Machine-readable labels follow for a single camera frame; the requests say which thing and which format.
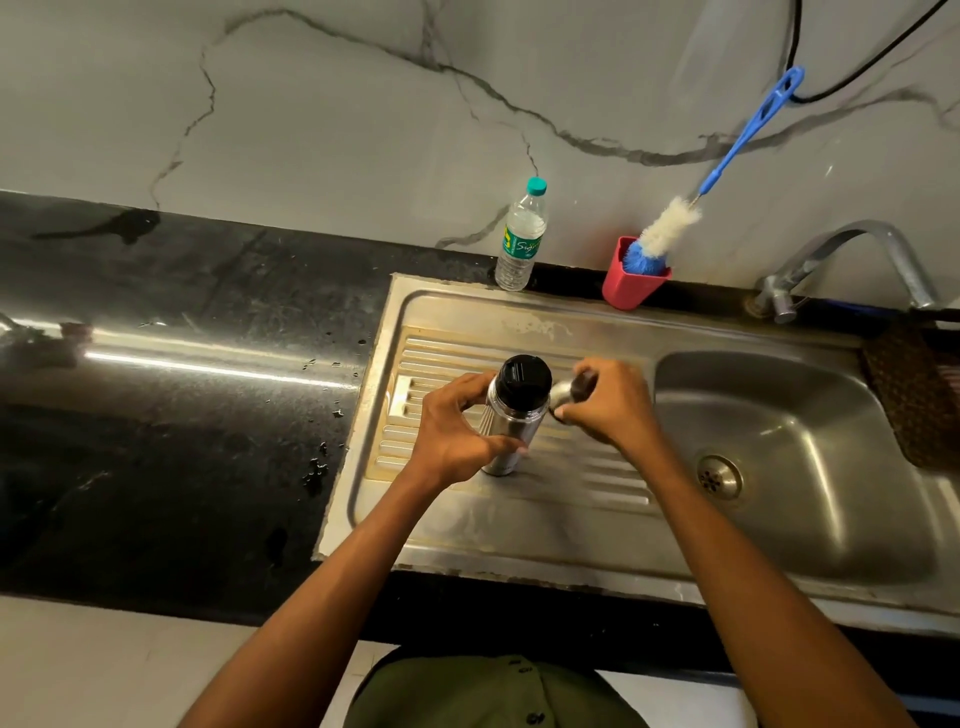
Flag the brown woven mat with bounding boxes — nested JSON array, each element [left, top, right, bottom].
[[859, 318, 960, 472]]

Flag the olive green shirt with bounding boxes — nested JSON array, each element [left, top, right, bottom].
[[343, 654, 651, 728]]

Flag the person's right forearm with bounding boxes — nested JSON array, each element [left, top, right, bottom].
[[624, 433, 918, 728]]

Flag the steel tap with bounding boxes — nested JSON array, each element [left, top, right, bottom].
[[750, 219, 940, 325]]

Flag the person's left hand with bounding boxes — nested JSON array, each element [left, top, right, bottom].
[[404, 369, 528, 492]]

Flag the steel flask with black stopper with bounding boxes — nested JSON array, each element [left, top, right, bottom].
[[478, 354, 554, 478]]

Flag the steel flask cap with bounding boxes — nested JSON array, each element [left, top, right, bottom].
[[548, 372, 599, 427]]

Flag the sink drain strainer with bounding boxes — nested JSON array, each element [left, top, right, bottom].
[[695, 453, 745, 502]]

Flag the person's left forearm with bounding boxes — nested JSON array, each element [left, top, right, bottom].
[[178, 466, 442, 728]]

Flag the clear plastic water bottle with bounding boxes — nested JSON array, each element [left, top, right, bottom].
[[494, 176, 549, 293]]

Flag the red plastic cup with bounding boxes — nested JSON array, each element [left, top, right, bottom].
[[601, 236, 673, 312]]

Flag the stainless steel sink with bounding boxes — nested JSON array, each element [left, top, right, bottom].
[[314, 273, 960, 639]]

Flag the blue handled bottle brush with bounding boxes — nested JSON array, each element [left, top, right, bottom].
[[621, 65, 806, 277]]

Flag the person's right hand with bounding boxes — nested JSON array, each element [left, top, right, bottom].
[[553, 357, 655, 456]]

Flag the black cable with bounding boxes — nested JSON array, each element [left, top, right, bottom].
[[784, 0, 951, 105]]

